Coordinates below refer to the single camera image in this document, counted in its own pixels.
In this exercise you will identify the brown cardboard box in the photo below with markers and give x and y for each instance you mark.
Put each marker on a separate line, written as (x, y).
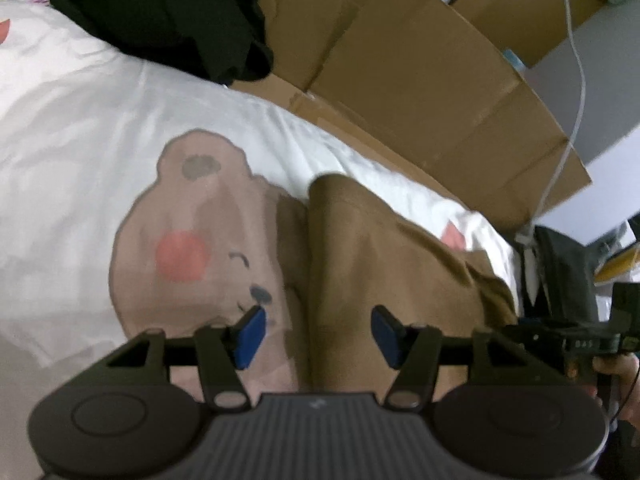
(423, 90)

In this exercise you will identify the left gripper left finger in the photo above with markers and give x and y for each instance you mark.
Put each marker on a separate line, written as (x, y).
(222, 353)

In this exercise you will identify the white bear print bedsheet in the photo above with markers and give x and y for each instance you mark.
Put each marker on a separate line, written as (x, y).
(82, 130)

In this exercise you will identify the brown printed t-shirt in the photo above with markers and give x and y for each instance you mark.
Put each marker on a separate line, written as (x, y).
(363, 254)

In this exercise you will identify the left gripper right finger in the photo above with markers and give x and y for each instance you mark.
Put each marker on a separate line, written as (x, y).
(414, 353)

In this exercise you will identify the black bag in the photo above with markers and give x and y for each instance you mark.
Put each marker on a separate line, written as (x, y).
(557, 280)

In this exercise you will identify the black clothing pile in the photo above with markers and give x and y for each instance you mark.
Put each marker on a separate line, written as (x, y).
(217, 40)

